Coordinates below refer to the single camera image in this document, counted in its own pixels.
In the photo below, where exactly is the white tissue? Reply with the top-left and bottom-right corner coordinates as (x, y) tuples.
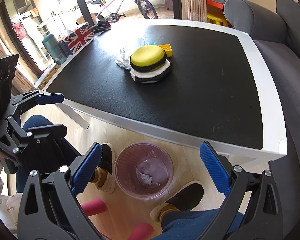
(115, 47), (132, 70)

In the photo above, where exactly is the white black round case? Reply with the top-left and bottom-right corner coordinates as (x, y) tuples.
(130, 60), (172, 83)

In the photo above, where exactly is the yellow black round case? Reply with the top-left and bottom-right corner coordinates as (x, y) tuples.
(130, 45), (167, 72)

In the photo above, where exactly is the clear round container blue lid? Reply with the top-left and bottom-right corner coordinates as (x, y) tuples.
(138, 38), (155, 47)

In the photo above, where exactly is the yellow toy brick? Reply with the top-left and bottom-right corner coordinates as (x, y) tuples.
(159, 44), (173, 57)

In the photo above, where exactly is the pink translucent trash bin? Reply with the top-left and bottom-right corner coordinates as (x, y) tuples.
(113, 142), (174, 200)

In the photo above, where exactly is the wooden notebook under phone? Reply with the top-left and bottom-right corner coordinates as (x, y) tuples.
(38, 64), (60, 89)

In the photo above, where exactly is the teal water bottle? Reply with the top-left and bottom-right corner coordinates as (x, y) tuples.
(42, 34), (67, 65)

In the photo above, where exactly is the black slipper left foot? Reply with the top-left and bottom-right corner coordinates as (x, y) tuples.
(92, 143), (115, 193)

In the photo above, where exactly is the black slipper foot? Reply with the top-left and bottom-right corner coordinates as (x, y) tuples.
(149, 180), (205, 223)
(92, 143), (115, 193)

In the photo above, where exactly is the black slipper right foot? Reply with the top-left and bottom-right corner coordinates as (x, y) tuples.
(149, 180), (205, 223)

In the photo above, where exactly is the union jack tissue box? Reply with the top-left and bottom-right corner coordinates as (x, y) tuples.
(59, 22), (94, 56)

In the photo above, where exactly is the pink dumbbell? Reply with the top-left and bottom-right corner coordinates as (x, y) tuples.
(81, 199), (154, 240)

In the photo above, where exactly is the white bicycle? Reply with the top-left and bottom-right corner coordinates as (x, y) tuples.
(88, 0), (158, 23)

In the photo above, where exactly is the grey fabric sofa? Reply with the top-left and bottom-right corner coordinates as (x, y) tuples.
(223, 0), (300, 235)

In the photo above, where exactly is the yellow plastic stool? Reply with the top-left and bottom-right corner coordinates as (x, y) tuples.
(207, 13), (228, 27)

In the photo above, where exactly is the patterned beige curtain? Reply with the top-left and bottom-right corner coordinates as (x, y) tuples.
(184, 0), (207, 22)

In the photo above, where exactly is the orange kids table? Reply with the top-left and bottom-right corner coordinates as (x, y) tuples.
(206, 0), (224, 14)

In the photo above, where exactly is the black door frame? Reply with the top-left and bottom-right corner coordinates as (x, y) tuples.
(69, 0), (183, 27)

